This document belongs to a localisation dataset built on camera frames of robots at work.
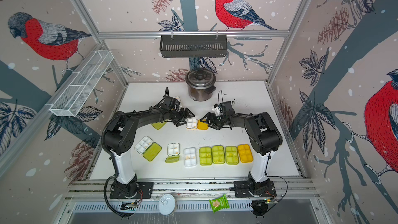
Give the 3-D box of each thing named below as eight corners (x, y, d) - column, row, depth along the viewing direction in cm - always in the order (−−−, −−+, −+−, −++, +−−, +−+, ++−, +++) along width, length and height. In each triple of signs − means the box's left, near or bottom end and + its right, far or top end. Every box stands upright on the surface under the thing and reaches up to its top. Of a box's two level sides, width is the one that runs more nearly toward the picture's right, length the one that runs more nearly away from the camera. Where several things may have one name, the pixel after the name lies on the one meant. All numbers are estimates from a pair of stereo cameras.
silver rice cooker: (186, 99, 111) (183, 80, 96) (191, 86, 120) (190, 66, 104) (212, 104, 109) (213, 84, 93) (215, 90, 117) (217, 70, 102)
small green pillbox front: (166, 164, 83) (164, 162, 80) (168, 145, 90) (167, 142, 87) (178, 164, 83) (177, 162, 80) (180, 145, 90) (179, 142, 87)
